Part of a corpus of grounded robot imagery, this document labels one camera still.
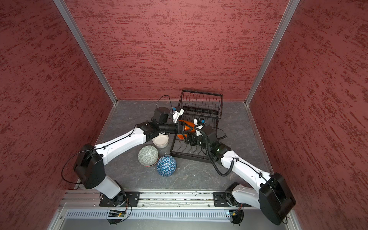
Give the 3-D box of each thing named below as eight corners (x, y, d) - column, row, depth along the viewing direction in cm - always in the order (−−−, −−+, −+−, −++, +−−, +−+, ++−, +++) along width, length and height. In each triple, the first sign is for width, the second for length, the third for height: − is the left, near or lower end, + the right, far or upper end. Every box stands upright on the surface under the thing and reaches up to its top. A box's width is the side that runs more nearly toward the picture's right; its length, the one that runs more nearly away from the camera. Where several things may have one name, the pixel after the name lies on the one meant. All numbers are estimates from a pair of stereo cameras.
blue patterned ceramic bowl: (158, 176, 83) (155, 172, 78) (160, 160, 90) (158, 155, 84) (175, 176, 83) (175, 172, 78) (176, 160, 90) (176, 155, 84)
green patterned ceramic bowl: (139, 168, 86) (135, 163, 80) (143, 151, 94) (140, 145, 87) (159, 168, 86) (156, 163, 80) (161, 151, 94) (159, 145, 87)
